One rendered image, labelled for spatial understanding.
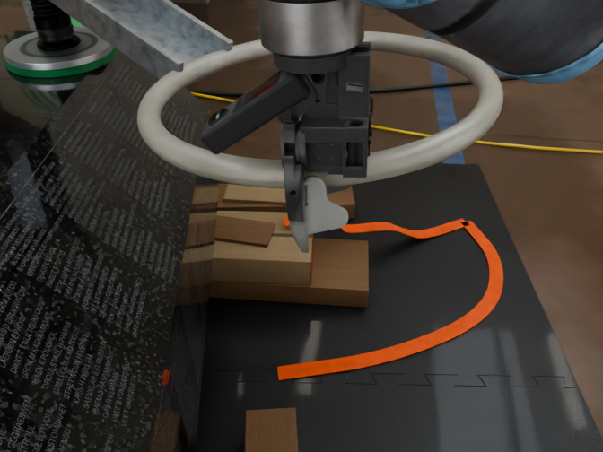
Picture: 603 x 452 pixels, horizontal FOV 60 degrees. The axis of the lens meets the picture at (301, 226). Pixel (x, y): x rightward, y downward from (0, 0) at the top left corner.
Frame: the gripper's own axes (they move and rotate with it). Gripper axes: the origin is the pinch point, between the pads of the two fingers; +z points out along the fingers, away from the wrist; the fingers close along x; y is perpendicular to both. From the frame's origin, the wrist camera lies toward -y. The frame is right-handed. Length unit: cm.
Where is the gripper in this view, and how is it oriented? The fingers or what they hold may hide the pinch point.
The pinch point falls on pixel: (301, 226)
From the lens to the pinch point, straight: 58.3
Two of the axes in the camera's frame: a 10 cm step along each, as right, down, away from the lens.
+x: 1.3, -6.0, 7.9
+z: 0.5, 8.0, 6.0
